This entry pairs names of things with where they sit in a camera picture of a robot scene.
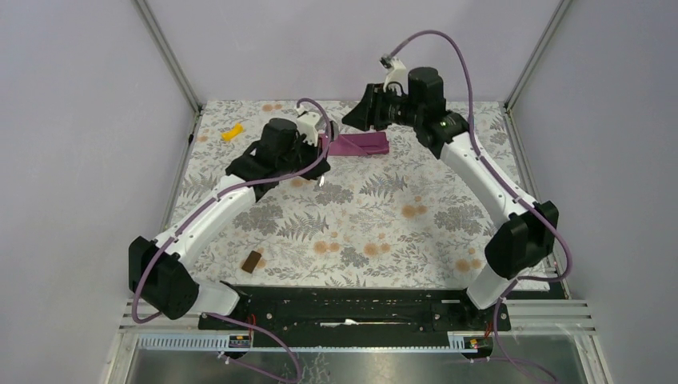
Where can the slotted grey cable duct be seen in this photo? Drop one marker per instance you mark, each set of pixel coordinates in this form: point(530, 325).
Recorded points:
point(241, 343)

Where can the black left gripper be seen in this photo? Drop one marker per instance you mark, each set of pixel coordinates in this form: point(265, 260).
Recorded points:
point(314, 150)

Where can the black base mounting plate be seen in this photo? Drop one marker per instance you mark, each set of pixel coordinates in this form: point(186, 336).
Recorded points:
point(303, 315)

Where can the floral patterned table mat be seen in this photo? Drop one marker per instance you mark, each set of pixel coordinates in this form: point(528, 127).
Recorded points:
point(400, 220)

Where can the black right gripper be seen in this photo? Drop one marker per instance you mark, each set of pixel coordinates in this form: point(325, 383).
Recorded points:
point(368, 111)

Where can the silver spoon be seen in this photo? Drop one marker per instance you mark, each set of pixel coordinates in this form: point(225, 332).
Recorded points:
point(326, 141)

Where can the purple cloth napkin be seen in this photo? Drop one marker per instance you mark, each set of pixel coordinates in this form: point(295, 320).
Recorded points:
point(355, 145)

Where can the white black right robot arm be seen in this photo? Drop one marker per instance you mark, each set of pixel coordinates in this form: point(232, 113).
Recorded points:
point(523, 236)

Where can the brown rectangular block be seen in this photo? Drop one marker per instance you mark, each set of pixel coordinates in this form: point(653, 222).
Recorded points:
point(251, 261)

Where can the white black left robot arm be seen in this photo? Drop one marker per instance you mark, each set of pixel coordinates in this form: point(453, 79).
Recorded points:
point(159, 267)

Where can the yellow plastic block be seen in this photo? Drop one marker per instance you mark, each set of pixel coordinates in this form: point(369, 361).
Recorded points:
point(231, 134)

